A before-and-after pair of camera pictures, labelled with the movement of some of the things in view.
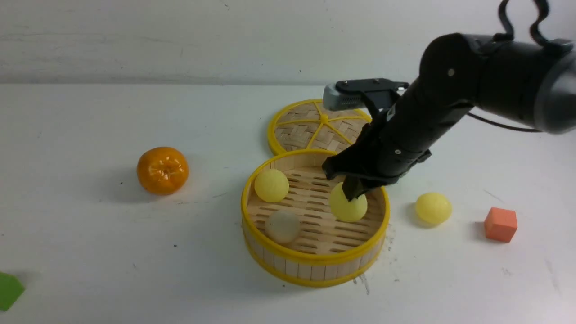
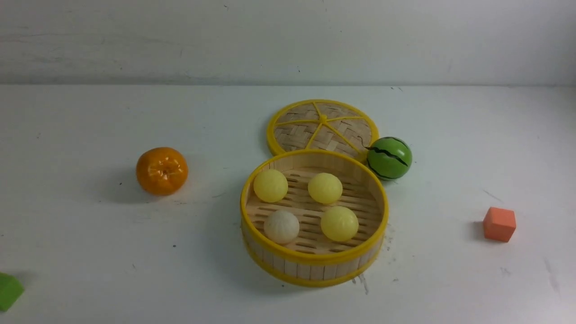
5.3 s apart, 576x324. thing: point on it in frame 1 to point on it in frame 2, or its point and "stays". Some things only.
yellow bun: (433, 208) to (325, 188)
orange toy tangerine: (163, 171) stays
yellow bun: (345, 210) to (339, 223)
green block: (11, 288) stays
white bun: (282, 226) stays
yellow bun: (272, 185) stays
